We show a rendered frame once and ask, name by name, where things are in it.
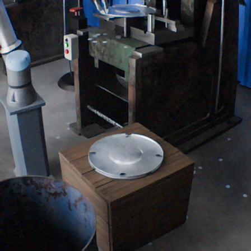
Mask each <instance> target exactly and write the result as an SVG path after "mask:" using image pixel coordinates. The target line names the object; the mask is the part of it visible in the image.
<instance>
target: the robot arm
mask: <svg viewBox="0 0 251 251"><path fill-rule="evenodd" d="M90 1H91V2H92V4H93V5H94V6H96V7H97V9H98V10H99V11H100V12H102V13H103V14H105V15H106V14H108V11H109V0H101V1H102V3H103V4H104V8H105V10H104V9H103V6H102V5H101V2H100V0H90ZM0 44H1V47H2V49H1V54H2V57H3V60H4V61H5V64H6V69H7V77H8V85H9V87H8V93H7V104H8V105H9V106H11V107H14V108H18V107H23V106H28V105H31V104H33V103H34V102H36V100H37V95H36V91H35V89H34V87H33V85H32V82H31V80H32V78H31V67H30V62H31V59H30V57H29V53H28V52H27V51H25V49H24V47H23V45H22V42H21V41H20V40H17V38H16V35H15V32H14V30H13V28H12V25H11V23H10V20H9V17H8V14H7V12H6V10H5V7H4V5H3V1H2V0H0Z"/></svg>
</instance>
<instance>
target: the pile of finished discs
mask: <svg viewBox="0 0 251 251"><path fill-rule="evenodd" d="M88 158H89V162H90V165H91V166H92V168H93V169H95V170H96V171H97V172H99V173H100V174H101V175H105V176H107V177H110V178H115V179H137V178H141V177H144V176H147V174H152V173H153V172H154V171H155V170H157V169H158V168H159V167H160V165H161V163H162V159H163V158H164V152H163V150H162V148H161V147H160V146H159V144H158V143H157V142H155V141H154V140H152V139H150V138H147V137H144V136H142V135H139V134H132V135H131V134H130V135H127V134H125V133H122V134H113V135H110V136H108V137H105V138H102V139H100V140H98V141H96V142H95V143H94V144H93V146H92V147H91V148H90V150H89V153H88Z"/></svg>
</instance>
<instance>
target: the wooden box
mask: <svg viewBox="0 0 251 251"><path fill-rule="evenodd" d="M122 133H125V134H127V135H130V134H131V135H132V134H139V135H142V136H144V137H147V138H150V139H152V140H154V141H155V142H157V143H158V144H159V146H160V147H161V148H162V150H163V152H164V158H163V159H162V163H161V165H160V167H159V168H158V169H157V170H155V171H154V172H153V173H152V174H147V176H144V177H141V178H137V179H115V178H110V177H107V176H105V175H101V174H100V173H99V172H97V171H96V170H95V169H93V168H92V166H91V165H90V162H89V158H88V153H89V150H90V148H91V147H92V146H93V144H94V143H95V142H96V141H98V140H100V139H102V138H105V137H108V136H110V135H113V134H122ZM59 157H60V162H61V169H62V175H63V176H62V178H63V181H65V182H67V183H68V184H71V185H73V186H75V187H76V188H78V189H79V190H80V191H82V192H83V193H84V194H85V195H86V196H87V197H88V199H89V200H90V202H91V203H92V204H93V206H94V209H95V212H96V218H97V227H96V236H97V245H98V246H99V247H100V248H101V250H103V251H135V250H137V249H138V248H141V247H143V246H144V245H146V244H148V243H150V242H152V241H154V240H156V239H157V238H159V237H161V236H163V235H165V234H167V233H169V232H171V231H173V230H174V229H176V228H177V227H179V226H181V225H182V224H184V223H185V221H186V218H187V211H188V206H189V197H190V193H191V186H192V183H193V173H194V167H195V166H194V165H195V161H194V160H192V159H191V158H190V157H188V156H187V155H185V154H183V153H182V152H179V150H178V149H176V148H175V147H174V146H173V145H171V144H169V143H167V142H166V141H164V140H163V139H162V138H160V137H158V136H157V135H156V134H154V133H153V132H150V131H149V130H148V129H147V128H146V127H144V126H142V125H141V124H139V123H135V124H131V125H128V126H126V127H123V128H120V129H118V130H116V131H112V132H110V133H106V134H104V135H101V136H98V137H96V138H93V139H91V140H88V141H85V142H82V143H79V144H76V145H74V146H71V147H68V148H65V149H62V150H60V151H59Z"/></svg>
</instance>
